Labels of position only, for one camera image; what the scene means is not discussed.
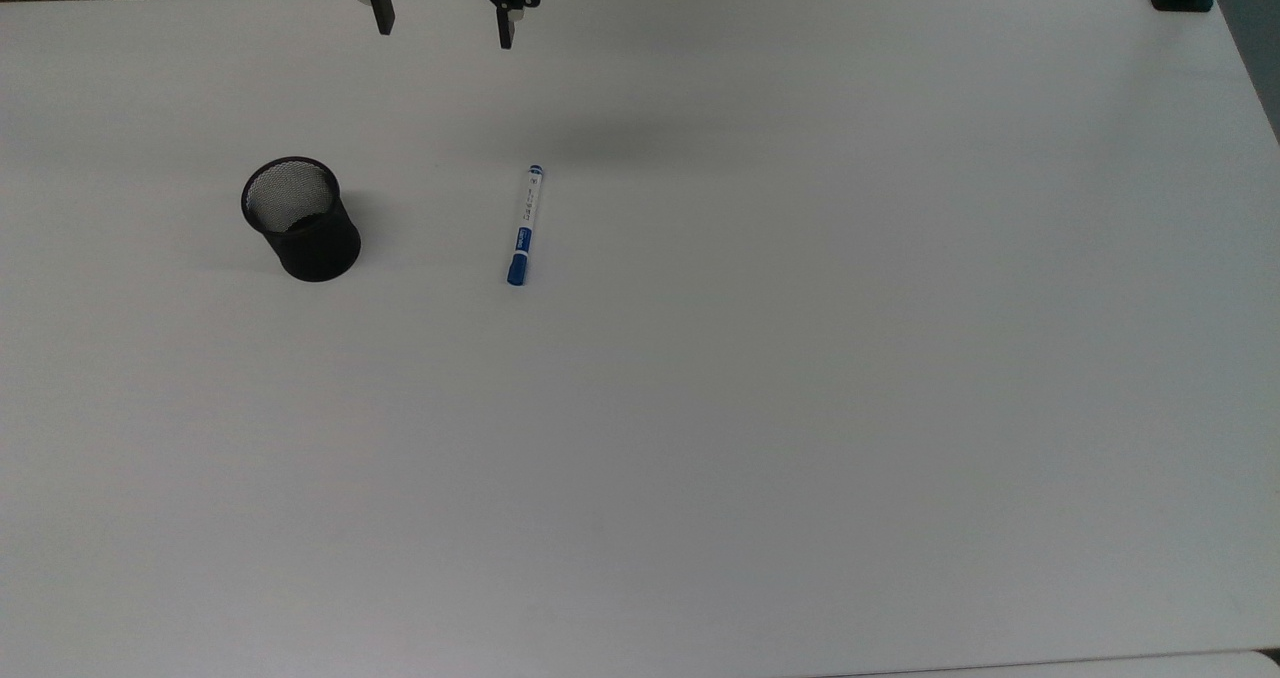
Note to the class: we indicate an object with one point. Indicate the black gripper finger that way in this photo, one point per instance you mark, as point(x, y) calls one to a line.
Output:
point(506, 28)
point(384, 16)

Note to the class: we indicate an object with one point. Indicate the blue and white marker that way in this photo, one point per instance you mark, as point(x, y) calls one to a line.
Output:
point(523, 228)

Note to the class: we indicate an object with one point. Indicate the black mesh pen cup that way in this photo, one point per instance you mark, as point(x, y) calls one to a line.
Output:
point(312, 243)

